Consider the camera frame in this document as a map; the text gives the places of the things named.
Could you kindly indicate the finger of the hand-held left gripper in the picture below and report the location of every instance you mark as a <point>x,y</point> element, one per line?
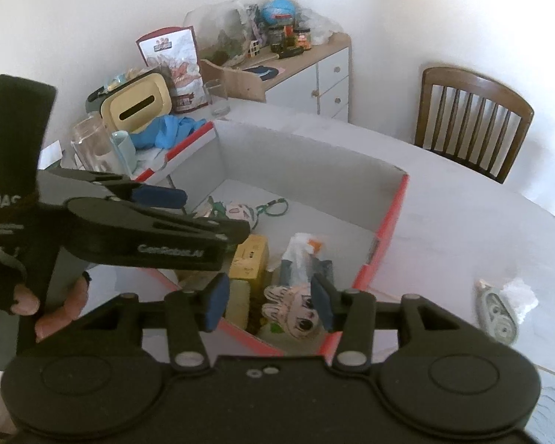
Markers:
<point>162,196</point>
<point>222,230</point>

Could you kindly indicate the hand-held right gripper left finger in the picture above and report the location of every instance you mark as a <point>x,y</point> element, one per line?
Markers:
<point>217,303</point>

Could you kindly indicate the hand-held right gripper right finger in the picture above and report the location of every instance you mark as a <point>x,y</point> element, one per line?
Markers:
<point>321,307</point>

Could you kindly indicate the yellow toy box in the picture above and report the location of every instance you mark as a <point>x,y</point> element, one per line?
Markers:
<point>249,259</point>

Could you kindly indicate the white cardboard box red rim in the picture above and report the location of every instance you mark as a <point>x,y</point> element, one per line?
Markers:
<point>305,157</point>

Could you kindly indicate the person's left hand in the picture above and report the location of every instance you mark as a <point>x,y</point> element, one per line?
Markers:
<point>60,307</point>

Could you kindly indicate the white plastic packet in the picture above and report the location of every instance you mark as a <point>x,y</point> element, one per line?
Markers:
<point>300,259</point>

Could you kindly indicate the light blue mug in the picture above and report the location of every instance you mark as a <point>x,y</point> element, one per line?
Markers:
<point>125,152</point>

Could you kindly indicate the blue cloth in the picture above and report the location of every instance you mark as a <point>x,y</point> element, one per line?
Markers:
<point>171,129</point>

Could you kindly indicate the wide drinking glass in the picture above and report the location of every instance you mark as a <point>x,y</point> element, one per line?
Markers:
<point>92,143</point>

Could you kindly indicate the cream tissue box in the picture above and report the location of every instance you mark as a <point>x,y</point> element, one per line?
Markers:
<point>138,97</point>

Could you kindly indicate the tall drinking glass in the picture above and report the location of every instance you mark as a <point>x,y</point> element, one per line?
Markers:
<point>217,101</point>

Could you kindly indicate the red white snack bag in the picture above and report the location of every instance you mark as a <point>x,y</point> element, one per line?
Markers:
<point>175,55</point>

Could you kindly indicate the dark blue pouch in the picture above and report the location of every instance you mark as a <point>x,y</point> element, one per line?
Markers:
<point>261,70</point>

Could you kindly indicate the clear plastic bag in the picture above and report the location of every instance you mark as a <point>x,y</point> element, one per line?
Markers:
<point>217,27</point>

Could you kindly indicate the white sideboard wooden top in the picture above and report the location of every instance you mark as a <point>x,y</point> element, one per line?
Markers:
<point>330,83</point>

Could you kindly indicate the dark glass jar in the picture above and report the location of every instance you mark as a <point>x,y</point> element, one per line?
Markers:
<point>276,39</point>

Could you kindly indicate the crumpled white tissue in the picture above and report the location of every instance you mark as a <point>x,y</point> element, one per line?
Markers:
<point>520,293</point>

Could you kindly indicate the orange label jar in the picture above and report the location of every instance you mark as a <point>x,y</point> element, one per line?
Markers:
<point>302,38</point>

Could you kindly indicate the blue globe ball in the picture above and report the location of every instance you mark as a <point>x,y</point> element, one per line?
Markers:
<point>277,9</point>

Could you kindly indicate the white plastic bag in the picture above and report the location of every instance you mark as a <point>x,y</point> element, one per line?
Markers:
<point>321,25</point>

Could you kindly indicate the wooden slat-back chair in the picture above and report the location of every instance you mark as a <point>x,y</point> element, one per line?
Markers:
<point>471,78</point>

